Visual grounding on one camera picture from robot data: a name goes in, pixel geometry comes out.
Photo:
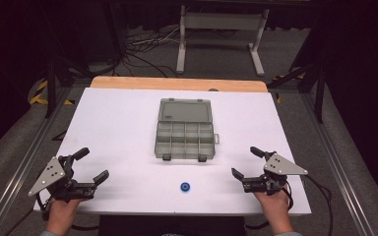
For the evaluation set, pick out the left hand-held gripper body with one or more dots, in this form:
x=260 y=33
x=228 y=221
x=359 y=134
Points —
x=50 y=173

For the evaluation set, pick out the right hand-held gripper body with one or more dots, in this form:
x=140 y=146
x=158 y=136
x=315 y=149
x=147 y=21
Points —
x=280 y=165

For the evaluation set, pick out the small blue round wheel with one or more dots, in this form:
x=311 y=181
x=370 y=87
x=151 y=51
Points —
x=185 y=187

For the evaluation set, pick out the grey plastic compartment box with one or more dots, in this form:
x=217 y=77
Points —
x=185 y=131

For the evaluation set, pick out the person's left hand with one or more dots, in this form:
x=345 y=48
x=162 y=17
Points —
x=60 y=214

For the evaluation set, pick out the person's right hand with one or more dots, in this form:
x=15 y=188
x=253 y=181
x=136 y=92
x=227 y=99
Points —
x=279 y=209

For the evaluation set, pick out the white table cover board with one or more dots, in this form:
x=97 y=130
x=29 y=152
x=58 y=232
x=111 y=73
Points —
x=118 y=131

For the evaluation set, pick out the yellow black floor tape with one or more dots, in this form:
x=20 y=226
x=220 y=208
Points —
x=42 y=95

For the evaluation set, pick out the black tripod stand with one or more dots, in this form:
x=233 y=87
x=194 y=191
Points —
x=54 y=75
x=311 y=75

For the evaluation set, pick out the black panel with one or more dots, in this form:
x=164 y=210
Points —
x=172 y=225

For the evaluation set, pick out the wooden table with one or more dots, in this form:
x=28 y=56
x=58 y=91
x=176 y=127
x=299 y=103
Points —
x=177 y=83

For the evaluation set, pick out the white metal stand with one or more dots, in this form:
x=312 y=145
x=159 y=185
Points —
x=221 y=22

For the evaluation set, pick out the aluminium rail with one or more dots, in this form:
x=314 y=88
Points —
x=338 y=164
x=23 y=164

